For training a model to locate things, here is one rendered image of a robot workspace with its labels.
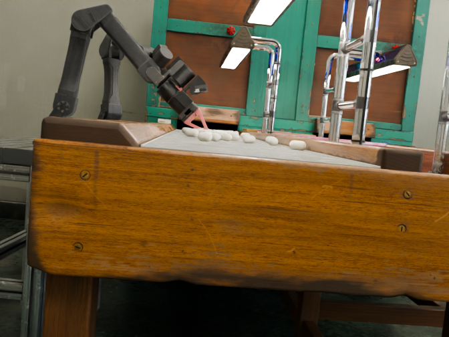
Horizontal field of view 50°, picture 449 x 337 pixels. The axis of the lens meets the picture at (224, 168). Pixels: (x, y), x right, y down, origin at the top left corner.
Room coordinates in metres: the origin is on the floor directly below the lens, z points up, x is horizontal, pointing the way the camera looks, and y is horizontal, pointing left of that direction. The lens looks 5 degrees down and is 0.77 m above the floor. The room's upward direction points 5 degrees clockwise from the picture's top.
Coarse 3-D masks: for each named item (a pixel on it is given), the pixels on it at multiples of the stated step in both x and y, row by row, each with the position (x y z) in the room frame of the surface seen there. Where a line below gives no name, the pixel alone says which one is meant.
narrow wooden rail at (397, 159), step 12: (240, 132) 2.29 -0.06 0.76; (252, 132) 1.87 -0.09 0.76; (288, 144) 1.18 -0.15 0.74; (312, 144) 0.96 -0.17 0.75; (324, 144) 0.87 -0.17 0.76; (336, 144) 0.80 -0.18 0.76; (348, 144) 0.75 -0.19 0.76; (360, 144) 0.76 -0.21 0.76; (348, 156) 0.74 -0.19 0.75; (360, 156) 0.69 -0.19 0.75; (372, 156) 0.64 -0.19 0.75; (384, 156) 0.61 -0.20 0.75; (396, 156) 0.61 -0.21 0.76; (408, 156) 0.61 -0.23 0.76; (420, 156) 0.61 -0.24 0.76; (384, 168) 0.61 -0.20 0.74; (396, 168) 0.61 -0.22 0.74; (408, 168) 0.61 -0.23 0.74; (420, 168) 0.61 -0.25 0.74
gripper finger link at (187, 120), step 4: (192, 112) 1.56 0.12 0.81; (196, 112) 1.56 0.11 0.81; (200, 112) 1.57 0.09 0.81; (184, 116) 1.58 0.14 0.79; (188, 116) 1.56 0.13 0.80; (192, 116) 1.57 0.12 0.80; (200, 116) 1.57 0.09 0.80; (184, 120) 1.56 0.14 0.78; (188, 120) 1.56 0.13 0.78; (188, 124) 1.56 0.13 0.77; (192, 124) 1.57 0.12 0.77; (204, 124) 1.58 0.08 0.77; (204, 128) 1.58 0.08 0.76
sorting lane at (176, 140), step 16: (144, 144) 0.60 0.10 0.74; (160, 144) 0.66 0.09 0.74; (176, 144) 0.71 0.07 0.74; (192, 144) 0.76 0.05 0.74; (208, 144) 0.83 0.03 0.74; (224, 144) 0.90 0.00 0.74; (240, 144) 0.99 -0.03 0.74; (256, 144) 1.09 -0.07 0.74; (304, 160) 0.60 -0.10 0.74; (320, 160) 0.64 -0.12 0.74; (336, 160) 0.68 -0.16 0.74; (352, 160) 0.71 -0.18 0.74
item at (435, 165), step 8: (448, 48) 1.07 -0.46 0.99; (448, 56) 1.07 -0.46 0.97; (448, 64) 1.06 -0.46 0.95; (448, 72) 1.06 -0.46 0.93; (448, 80) 1.06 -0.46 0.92; (448, 88) 1.06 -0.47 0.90; (448, 96) 1.06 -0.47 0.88; (440, 104) 1.07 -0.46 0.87; (448, 104) 1.06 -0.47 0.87; (440, 112) 1.07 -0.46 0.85; (448, 112) 1.05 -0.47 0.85; (440, 120) 1.07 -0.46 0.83; (448, 120) 1.05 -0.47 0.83; (440, 128) 1.06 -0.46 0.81; (440, 136) 1.06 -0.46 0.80; (440, 144) 1.06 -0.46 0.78; (440, 152) 1.06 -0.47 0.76; (440, 160) 1.06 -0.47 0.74; (432, 168) 1.07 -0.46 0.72; (440, 168) 1.06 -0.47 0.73
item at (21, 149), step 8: (40, 136) 1.87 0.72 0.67; (0, 144) 1.29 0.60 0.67; (8, 144) 1.32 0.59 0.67; (16, 144) 1.35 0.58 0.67; (24, 144) 1.37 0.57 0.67; (32, 144) 1.40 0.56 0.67; (0, 152) 1.21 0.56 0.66; (8, 152) 1.21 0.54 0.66; (16, 152) 1.21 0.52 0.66; (24, 152) 1.21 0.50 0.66; (32, 152) 1.21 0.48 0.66; (0, 160) 1.21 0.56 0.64; (8, 160) 1.21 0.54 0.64; (16, 160) 1.21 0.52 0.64; (24, 160) 1.21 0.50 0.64
